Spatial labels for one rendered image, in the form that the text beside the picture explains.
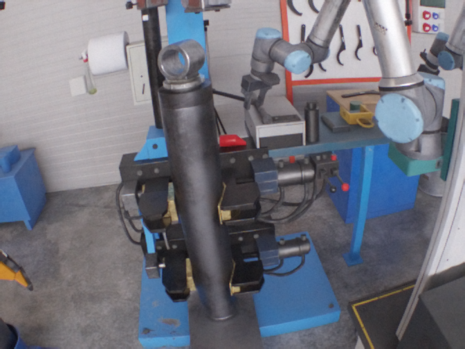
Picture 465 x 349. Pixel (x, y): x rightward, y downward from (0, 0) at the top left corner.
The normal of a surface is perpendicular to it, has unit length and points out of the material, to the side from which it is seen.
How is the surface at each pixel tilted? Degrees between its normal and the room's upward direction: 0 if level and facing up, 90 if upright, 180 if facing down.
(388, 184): 90
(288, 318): 0
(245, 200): 0
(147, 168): 90
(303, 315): 0
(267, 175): 90
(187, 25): 90
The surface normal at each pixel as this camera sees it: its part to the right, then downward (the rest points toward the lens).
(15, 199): 0.13, 0.46
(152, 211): -0.08, -0.88
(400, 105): -0.71, 0.45
